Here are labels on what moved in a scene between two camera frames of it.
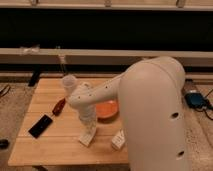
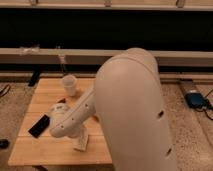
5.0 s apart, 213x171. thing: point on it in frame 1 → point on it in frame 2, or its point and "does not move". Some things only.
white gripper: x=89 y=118 → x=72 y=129
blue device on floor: x=196 y=100 does not move
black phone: x=41 y=126 does not move
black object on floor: x=4 y=144 does not move
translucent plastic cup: x=69 y=82 does not move
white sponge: x=86 y=137 → x=75 y=144
